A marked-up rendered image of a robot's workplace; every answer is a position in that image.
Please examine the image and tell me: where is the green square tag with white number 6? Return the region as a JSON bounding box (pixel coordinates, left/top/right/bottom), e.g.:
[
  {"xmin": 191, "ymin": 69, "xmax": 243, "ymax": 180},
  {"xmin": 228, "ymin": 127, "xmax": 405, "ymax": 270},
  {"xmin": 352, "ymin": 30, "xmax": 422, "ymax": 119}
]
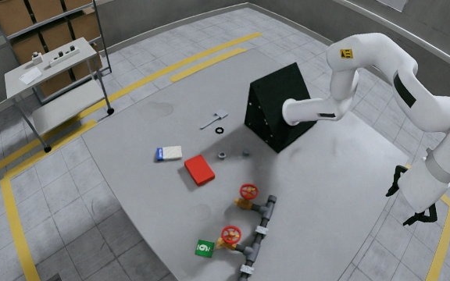
[{"xmin": 195, "ymin": 240, "xmax": 223, "ymax": 258}]

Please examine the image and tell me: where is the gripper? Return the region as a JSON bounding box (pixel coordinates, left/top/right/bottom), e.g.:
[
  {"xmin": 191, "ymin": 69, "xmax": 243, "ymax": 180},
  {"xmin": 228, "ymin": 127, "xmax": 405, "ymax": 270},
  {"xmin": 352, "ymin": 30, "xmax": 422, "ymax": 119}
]
[{"xmin": 385, "ymin": 157, "xmax": 450, "ymax": 226}]

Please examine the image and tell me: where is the red rectangular block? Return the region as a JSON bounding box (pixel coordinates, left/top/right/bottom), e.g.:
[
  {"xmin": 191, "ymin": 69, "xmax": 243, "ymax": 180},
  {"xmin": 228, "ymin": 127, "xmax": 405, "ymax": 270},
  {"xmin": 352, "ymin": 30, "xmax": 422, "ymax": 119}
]
[{"xmin": 184, "ymin": 154, "xmax": 215, "ymax": 187}]

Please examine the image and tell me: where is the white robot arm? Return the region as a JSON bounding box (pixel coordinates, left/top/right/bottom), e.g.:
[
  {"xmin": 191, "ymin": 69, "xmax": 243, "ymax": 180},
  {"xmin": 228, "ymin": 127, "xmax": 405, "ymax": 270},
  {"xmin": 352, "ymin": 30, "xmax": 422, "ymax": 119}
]
[{"xmin": 282, "ymin": 33, "xmax": 450, "ymax": 183}]

